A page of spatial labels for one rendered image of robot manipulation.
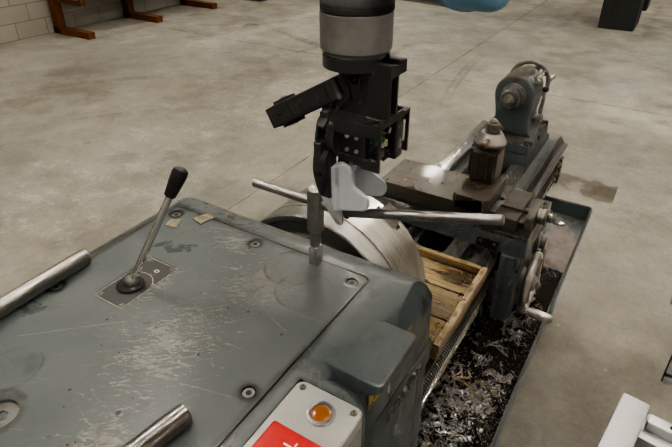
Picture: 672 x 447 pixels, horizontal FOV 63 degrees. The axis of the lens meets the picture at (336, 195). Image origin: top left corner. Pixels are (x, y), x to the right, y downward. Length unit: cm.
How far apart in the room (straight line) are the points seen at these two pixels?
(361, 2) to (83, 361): 47
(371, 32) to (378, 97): 7
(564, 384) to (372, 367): 186
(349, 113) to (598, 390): 200
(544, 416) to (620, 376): 41
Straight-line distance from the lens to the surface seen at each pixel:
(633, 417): 83
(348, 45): 55
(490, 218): 59
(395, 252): 90
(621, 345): 269
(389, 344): 64
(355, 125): 57
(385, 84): 56
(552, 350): 255
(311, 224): 70
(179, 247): 81
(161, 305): 71
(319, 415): 57
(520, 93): 193
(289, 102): 63
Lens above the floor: 170
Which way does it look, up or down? 30 degrees down
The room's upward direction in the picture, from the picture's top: straight up
